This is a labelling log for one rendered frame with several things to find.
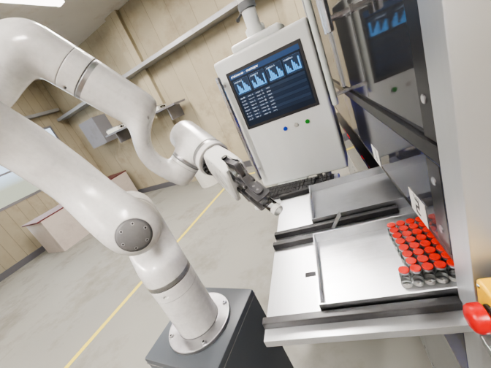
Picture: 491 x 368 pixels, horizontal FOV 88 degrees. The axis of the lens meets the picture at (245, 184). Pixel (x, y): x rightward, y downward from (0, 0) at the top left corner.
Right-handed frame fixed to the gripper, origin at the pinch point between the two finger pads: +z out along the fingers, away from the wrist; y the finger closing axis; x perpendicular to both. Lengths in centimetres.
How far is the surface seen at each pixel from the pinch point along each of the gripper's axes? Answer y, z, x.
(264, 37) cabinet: -10, -74, 66
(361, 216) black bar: -35.9, 6.8, 28.4
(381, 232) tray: -33.1, 14.7, 26.1
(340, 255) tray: -32.9, 11.0, 12.8
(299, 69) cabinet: -24, -56, 70
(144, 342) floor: -162, -76, -96
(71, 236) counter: -312, -426, -200
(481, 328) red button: -5.1, 36.0, 7.0
